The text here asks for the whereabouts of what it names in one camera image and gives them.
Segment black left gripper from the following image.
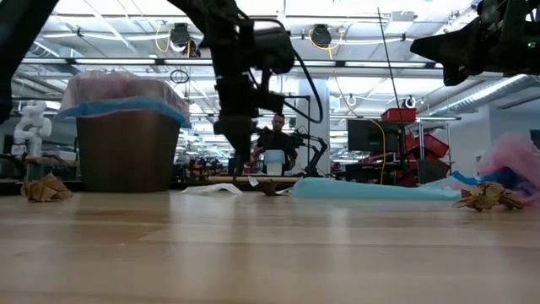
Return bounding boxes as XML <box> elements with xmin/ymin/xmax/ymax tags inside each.
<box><xmin>212</xmin><ymin>73</ymin><xmax>287</xmax><ymax>164</ymax></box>

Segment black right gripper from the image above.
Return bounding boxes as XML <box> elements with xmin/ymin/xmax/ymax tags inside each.
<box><xmin>409</xmin><ymin>15</ymin><xmax>540</xmax><ymax>88</ymax></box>

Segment white paper sheet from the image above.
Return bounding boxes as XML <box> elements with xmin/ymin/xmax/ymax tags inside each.
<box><xmin>181</xmin><ymin>182</ymin><xmax>245</xmax><ymax>196</ymax></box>

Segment brown trash bin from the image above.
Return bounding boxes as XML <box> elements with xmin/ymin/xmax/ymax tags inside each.
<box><xmin>75</xmin><ymin>110</ymin><xmax>181</xmax><ymax>193</ymax></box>

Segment pink plastic bag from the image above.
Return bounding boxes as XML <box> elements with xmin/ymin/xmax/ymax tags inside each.
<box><xmin>478</xmin><ymin>131</ymin><xmax>540</xmax><ymax>208</ymax></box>

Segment blue plastic bag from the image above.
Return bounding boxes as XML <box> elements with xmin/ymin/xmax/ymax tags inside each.
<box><xmin>453</xmin><ymin>168</ymin><xmax>537</xmax><ymax>196</ymax></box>

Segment light blue bag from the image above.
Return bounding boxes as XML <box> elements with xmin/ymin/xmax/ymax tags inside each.
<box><xmin>290</xmin><ymin>175</ymin><xmax>478</xmax><ymax>202</ymax></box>

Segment pink translucent trash bag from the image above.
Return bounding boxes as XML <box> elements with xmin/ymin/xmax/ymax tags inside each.
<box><xmin>61</xmin><ymin>70</ymin><xmax>191</xmax><ymax>119</ymax></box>

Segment white bin with blue bag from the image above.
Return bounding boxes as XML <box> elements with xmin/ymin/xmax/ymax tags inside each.
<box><xmin>263</xmin><ymin>149</ymin><xmax>287</xmax><ymax>176</ymax></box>

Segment person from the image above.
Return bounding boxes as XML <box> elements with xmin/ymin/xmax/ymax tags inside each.
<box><xmin>251</xmin><ymin>112</ymin><xmax>299</xmax><ymax>175</ymax></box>

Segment wooden background table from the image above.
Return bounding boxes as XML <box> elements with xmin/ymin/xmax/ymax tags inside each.
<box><xmin>206</xmin><ymin>176</ymin><xmax>301</xmax><ymax>183</ymax></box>

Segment thin black pole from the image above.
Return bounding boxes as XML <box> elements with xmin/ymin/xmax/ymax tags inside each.
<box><xmin>376</xmin><ymin>7</ymin><xmax>401</xmax><ymax>110</ymax></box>

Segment white round pillar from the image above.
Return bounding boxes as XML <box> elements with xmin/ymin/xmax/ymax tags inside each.
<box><xmin>294</xmin><ymin>79</ymin><xmax>332</xmax><ymax>175</ymax></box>

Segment red crate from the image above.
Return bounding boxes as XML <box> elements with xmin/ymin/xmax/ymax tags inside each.
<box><xmin>381</xmin><ymin>107</ymin><xmax>418</xmax><ymax>123</ymax></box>

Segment stacked red crates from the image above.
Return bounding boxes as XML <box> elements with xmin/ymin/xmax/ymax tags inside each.
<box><xmin>396</xmin><ymin>133</ymin><xmax>451</xmax><ymax>187</ymax></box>

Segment black monitor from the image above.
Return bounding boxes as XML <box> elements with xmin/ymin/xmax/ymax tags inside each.
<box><xmin>347</xmin><ymin>118</ymin><xmax>400</xmax><ymax>154</ymax></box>

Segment dark grey crate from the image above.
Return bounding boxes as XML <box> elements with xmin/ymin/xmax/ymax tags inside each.
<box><xmin>417</xmin><ymin>158</ymin><xmax>451</xmax><ymax>185</ymax></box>

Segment black desk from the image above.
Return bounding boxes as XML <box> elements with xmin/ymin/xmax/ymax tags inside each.
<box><xmin>343</xmin><ymin>162</ymin><xmax>406</xmax><ymax>186</ymax></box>

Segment wooden workbench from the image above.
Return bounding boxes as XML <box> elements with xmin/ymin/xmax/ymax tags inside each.
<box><xmin>23</xmin><ymin>155</ymin><xmax>81</xmax><ymax>168</ymax></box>

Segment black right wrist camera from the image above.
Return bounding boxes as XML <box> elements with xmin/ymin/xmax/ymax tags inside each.
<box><xmin>478</xmin><ymin>0</ymin><xmax>510</xmax><ymax>25</ymax></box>

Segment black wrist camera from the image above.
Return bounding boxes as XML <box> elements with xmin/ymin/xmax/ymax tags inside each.
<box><xmin>478</xmin><ymin>0</ymin><xmax>510</xmax><ymax>25</ymax></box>
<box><xmin>252</xmin><ymin>25</ymin><xmax>296</xmax><ymax>75</ymax></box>

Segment black rig frame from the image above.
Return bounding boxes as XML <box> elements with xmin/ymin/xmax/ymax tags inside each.
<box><xmin>284</xmin><ymin>95</ymin><xmax>312</xmax><ymax>176</ymax></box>

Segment black camera cable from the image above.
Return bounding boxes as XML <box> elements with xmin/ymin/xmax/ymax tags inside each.
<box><xmin>248</xmin><ymin>16</ymin><xmax>325</xmax><ymax>125</ymax></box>

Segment hanging black cable loop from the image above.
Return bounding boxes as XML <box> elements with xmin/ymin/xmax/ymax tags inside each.
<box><xmin>169</xmin><ymin>68</ymin><xmax>191</xmax><ymax>84</ymax></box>

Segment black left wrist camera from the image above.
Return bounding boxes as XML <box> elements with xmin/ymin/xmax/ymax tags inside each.
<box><xmin>252</xmin><ymin>25</ymin><xmax>296</xmax><ymax>75</ymax></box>

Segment yellow hanging cable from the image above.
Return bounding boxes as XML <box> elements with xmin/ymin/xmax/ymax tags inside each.
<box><xmin>370</xmin><ymin>119</ymin><xmax>387</xmax><ymax>186</ymax></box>

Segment black ceiling cable reel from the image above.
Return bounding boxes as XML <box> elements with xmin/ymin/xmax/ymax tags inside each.
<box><xmin>310</xmin><ymin>24</ymin><xmax>333</xmax><ymax>49</ymax></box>
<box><xmin>170</xmin><ymin>22</ymin><xmax>202</xmax><ymax>59</ymax></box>

